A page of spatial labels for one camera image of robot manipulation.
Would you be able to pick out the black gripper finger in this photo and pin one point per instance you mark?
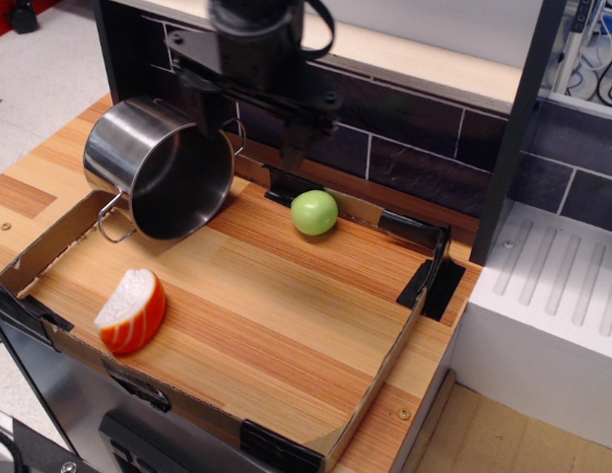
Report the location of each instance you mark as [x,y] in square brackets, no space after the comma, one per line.
[300,135]
[209,108]

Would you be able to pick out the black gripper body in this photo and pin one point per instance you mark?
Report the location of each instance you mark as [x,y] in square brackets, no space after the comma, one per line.
[269,71]

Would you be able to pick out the stainless steel metal pot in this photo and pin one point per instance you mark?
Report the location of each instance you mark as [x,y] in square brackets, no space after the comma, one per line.
[158,167]

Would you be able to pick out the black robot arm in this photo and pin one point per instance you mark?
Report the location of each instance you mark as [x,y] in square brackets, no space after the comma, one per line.
[252,18]

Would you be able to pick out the cardboard fence with black tape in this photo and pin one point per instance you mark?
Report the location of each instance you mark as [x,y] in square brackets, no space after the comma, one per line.
[291,352]

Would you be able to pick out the green toy apple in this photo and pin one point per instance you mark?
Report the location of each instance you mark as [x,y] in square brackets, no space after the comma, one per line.
[314,212]

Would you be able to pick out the black object on floor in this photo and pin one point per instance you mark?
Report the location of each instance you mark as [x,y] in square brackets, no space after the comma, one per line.
[22,17]

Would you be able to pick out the salmon sushi toy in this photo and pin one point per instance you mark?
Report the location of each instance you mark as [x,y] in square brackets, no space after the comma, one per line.
[133,313]

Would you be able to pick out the white dish rack counter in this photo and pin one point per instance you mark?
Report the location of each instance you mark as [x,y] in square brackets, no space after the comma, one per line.
[536,335]

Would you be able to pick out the dark grey vertical post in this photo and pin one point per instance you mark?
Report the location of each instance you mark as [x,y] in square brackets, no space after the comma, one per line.
[497,203]

